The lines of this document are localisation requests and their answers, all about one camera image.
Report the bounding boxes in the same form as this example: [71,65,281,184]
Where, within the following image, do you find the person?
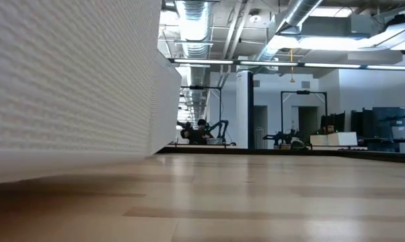
[177,118,214,146]

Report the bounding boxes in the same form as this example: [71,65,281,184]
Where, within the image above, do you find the white pillar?
[235,69,256,150]

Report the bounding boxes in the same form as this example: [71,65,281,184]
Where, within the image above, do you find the long strip light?
[366,65,405,72]
[239,60,299,67]
[174,58,235,65]
[303,63,361,69]

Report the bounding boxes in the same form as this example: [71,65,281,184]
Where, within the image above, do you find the small domed object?
[291,140,309,151]

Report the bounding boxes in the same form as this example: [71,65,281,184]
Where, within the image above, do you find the black monitors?
[320,112,346,134]

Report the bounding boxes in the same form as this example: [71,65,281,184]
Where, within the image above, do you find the large white box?
[327,131,358,146]

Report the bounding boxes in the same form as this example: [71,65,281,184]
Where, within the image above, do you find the dark cabinets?
[350,106,405,138]

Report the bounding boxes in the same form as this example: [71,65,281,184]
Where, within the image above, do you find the black aluminium table frame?
[157,145,405,165]

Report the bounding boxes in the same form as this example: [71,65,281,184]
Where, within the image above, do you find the silver spiral ceiling duct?
[174,0,213,58]

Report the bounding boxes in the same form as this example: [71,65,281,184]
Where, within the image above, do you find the yellow hanging cord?
[289,48,296,83]

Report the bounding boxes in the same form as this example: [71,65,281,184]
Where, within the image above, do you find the black background frame stand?
[281,89,328,145]

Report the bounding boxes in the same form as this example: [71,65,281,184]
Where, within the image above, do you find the angled silver ceiling duct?
[256,0,324,62]

